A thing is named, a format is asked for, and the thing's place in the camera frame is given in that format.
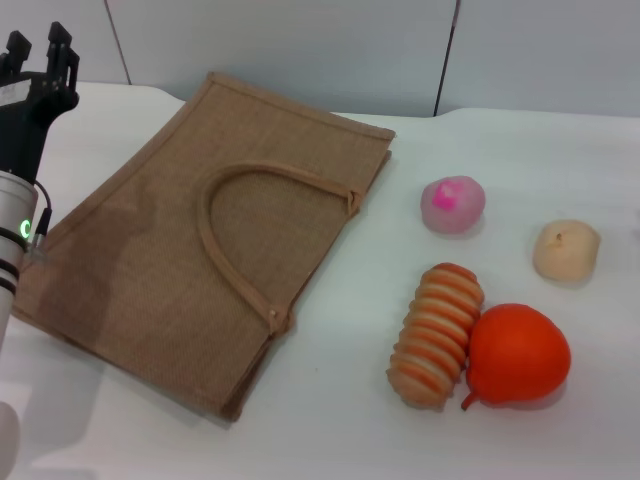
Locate orange striped toy bread loaf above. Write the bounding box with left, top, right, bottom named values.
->
left=385, top=262, right=486, bottom=412

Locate pink toy peach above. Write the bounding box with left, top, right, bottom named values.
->
left=419, top=174, right=487, bottom=235

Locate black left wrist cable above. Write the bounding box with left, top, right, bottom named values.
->
left=27, top=180, right=55, bottom=264

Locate orange toy fruit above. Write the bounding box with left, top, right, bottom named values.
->
left=460, top=303, right=572, bottom=412

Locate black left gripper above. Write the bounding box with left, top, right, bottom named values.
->
left=0, top=21, right=82, bottom=184

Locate beige toy fruit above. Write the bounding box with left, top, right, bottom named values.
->
left=532, top=218, right=602, bottom=285

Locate brown jute handbag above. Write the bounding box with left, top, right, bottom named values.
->
left=10, top=71, right=396, bottom=424

